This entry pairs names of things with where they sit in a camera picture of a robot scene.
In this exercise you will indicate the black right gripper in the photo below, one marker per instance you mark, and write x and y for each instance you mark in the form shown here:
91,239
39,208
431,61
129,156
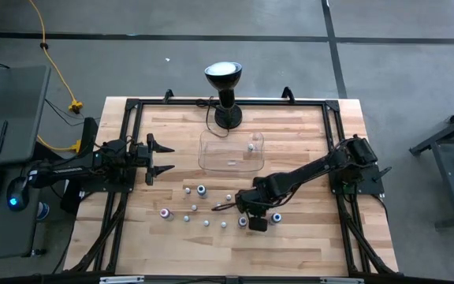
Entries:
252,205

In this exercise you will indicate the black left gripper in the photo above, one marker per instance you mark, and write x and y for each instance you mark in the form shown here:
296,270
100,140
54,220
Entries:
150,159

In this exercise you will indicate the purple large food coloring bottle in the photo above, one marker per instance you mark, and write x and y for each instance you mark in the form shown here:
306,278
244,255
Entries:
242,221

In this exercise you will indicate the blue large food coloring bottle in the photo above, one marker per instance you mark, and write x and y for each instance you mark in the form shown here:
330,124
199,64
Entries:
276,217

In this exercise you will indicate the pink large food coloring bottle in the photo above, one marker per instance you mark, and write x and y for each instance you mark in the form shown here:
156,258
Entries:
164,213

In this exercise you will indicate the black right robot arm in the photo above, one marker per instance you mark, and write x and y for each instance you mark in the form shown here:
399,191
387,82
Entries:
302,171

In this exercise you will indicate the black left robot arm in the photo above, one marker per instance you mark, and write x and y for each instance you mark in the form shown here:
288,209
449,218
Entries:
65,170

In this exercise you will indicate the clear plastic bin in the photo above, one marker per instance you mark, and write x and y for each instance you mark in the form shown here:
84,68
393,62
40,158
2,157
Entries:
219,154

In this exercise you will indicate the black flat monitor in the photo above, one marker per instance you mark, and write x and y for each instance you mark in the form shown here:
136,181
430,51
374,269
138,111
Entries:
89,130

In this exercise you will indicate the black gooseneck desk lamp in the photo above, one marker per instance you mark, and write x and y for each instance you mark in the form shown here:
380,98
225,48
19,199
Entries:
227,116

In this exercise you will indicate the blue shoe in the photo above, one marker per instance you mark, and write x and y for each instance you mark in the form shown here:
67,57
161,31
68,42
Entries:
43,211

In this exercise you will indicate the black computer mouse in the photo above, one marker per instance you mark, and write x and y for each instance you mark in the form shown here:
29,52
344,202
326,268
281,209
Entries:
17,193

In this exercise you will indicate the black pen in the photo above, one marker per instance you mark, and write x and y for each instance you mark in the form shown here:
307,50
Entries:
1,137

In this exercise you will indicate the grey desk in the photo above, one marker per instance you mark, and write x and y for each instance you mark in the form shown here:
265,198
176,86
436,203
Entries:
10,102

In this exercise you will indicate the dark metal side table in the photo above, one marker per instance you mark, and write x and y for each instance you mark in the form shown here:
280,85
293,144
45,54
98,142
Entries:
445,136

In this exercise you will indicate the silver metal bracket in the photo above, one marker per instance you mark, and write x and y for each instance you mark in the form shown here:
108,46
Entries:
342,280
121,279

